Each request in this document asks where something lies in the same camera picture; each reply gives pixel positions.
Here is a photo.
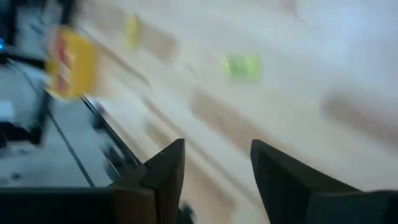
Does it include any yellow-orange plastic bin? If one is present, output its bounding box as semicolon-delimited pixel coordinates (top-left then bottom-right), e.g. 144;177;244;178
44;24;102;101

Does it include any yellow-green sticky note pad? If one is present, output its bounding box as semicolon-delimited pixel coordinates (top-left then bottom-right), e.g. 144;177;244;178
222;53;262;82

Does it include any small yellow eraser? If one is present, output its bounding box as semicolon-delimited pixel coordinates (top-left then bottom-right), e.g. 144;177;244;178
124;14;141;47

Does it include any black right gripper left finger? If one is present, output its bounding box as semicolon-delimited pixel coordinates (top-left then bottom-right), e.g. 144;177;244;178
141;138;187;224

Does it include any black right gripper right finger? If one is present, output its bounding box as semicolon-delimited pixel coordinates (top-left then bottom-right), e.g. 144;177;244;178
249;139;361;224

